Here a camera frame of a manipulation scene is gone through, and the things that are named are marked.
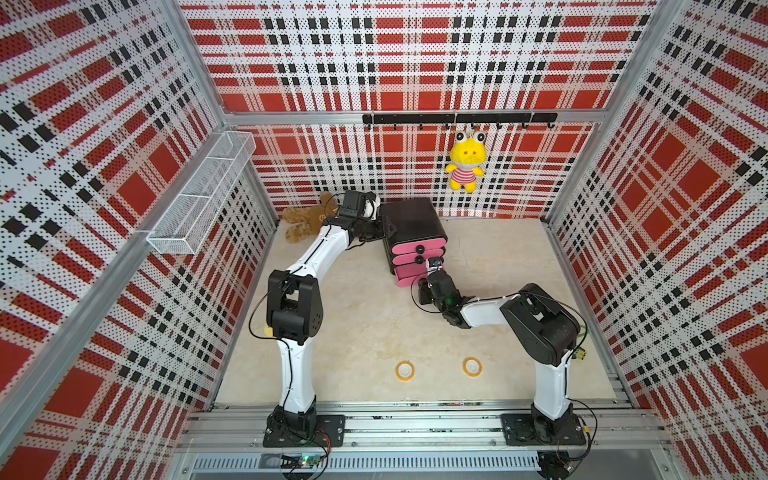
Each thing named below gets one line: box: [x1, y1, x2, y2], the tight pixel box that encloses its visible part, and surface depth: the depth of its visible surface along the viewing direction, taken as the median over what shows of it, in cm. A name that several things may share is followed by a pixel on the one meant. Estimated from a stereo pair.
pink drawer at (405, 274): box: [394, 263, 428, 288], surface depth 100 cm
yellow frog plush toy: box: [445, 131, 487, 193], surface depth 95 cm
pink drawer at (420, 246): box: [391, 238, 446, 255], surface depth 95 cm
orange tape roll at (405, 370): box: [395, 360, 415, 382], surface depth 85 cm
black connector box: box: [537, 451, 574, 480], surface depth 70 cm
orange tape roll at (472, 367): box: [462, 356, 483, 378], surface depth 86 cm
